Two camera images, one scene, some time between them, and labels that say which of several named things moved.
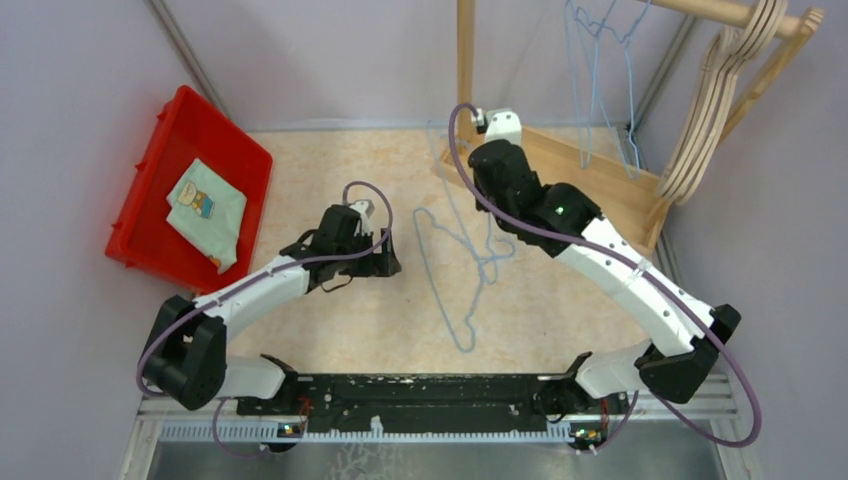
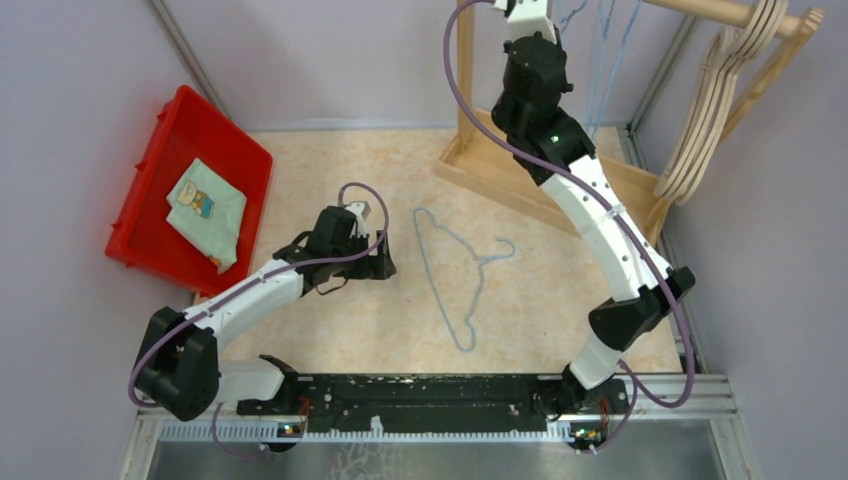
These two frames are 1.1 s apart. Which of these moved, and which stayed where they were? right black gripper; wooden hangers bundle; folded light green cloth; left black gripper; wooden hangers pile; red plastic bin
Moved: wooden hangers pile; right black gripper
Stayed: folded light green cloth; wooden hangers bundle; left black gripper; red plastic bin
